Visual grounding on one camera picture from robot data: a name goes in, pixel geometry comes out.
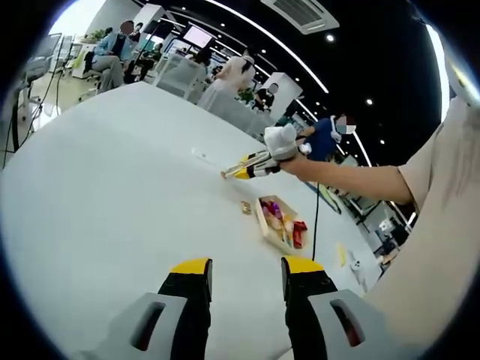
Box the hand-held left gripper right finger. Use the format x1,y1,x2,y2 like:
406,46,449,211
280,255,398,360

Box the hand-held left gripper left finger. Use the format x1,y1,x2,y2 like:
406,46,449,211
80,257,214,360

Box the large purple food packet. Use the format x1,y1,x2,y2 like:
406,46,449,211
260,200,282,218

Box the cream hexagonal container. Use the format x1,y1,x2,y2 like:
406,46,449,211
255,193,309,256

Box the red food bar packet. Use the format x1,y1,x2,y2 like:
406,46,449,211
292,220,309,249

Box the person's right hand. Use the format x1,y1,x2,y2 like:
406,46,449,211
277,153,315,178

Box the yellow paper strip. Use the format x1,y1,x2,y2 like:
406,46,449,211
334,241,349,269

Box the curved ceiling light strip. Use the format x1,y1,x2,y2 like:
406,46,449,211
204,0,332,94
424,22,452,123

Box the white mesh office chair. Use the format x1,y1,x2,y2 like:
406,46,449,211
154,52,208,103

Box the round ceiling downlights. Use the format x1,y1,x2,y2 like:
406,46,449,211
219,22,386,146

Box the ceiling air conditioner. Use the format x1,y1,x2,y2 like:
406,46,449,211
259,0,341,36

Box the bright pink-white monitor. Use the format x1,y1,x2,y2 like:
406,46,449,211
183,25,214,46

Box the person's beige shirt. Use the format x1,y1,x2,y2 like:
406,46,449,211
365,96,480,338

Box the white worn chest device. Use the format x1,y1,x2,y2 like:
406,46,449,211
443,55,480,110

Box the black cable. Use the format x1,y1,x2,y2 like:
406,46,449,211
307,181,320,260

